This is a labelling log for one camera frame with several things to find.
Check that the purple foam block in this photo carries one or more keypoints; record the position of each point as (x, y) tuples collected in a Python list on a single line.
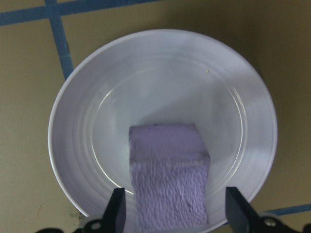
[(170, 184)]

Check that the white round plate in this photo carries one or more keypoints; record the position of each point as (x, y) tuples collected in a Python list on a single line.
[(170, 92)]

